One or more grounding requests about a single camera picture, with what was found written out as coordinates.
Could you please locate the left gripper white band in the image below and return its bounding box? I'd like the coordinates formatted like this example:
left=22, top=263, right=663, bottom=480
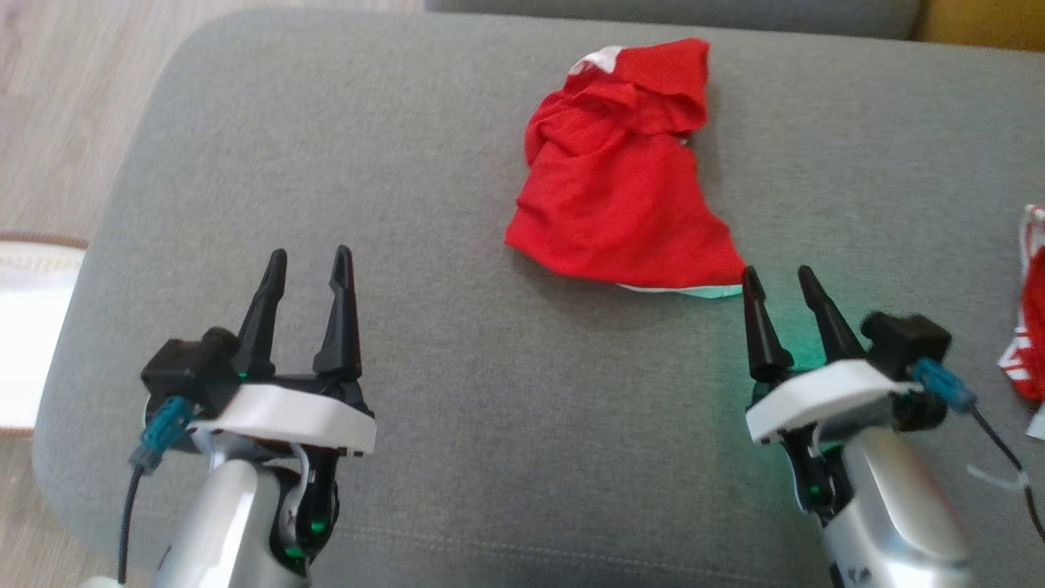
left=192, top=244, right=378, bottom=572

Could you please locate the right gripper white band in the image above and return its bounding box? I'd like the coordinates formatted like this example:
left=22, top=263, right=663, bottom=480
left=741, top=265, right=923, bottom=517

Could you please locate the red shorts white trim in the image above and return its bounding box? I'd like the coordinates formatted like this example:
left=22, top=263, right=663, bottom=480
left=504, top=38, right=746, bottom=299

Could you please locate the red white basketball jersey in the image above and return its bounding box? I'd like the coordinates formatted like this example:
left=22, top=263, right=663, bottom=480
left=998, top=204, right=1045, bottom=442

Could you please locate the grey fabric sofa ottoman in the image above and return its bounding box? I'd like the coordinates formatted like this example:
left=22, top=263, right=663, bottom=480
left=33, top=8, right=1045, bottom=588

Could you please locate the white rug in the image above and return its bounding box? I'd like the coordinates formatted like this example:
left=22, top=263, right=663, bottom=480
left=0, top=232, right=89, bottom=436

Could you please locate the yellow sofa back cushion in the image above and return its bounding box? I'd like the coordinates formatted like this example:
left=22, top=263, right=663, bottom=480
left=914, top=0, right=1045, bottom=52

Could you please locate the black cable teal connector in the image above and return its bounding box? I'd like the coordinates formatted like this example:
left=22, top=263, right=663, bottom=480
left=910, top=357, right=1045, bottom=544
left=118, top=398, right=197, bottom=585

